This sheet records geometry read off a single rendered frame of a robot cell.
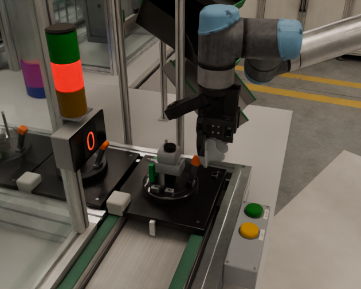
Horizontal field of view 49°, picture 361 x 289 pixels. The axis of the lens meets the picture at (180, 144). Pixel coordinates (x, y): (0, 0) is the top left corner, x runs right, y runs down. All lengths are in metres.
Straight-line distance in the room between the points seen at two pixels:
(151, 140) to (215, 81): 0.66
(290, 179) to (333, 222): 1.61
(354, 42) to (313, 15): 3.92
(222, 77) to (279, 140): 0.69
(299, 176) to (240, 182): 1.74
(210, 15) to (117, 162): 0.53
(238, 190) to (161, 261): 0.27
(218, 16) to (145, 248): 0.52
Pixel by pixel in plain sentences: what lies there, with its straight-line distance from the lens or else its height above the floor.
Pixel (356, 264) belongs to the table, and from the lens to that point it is 1.06.
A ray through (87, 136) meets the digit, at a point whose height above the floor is 1.22.
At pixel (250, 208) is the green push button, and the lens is 0.96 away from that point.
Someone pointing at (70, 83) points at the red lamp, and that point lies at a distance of 0.70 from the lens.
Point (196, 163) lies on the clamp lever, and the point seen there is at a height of 1.07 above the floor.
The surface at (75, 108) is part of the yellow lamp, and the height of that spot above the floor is 1.28.
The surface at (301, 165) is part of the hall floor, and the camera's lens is 2.89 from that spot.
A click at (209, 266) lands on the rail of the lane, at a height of 0.95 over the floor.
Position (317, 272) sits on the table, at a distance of 1.01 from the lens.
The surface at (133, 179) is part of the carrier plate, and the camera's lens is 1.04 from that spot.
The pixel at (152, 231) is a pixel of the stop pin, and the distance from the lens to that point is 0.93.
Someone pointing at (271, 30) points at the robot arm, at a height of 1.39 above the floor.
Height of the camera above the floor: 1.60
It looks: 32 degrees down
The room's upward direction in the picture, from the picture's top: straight up
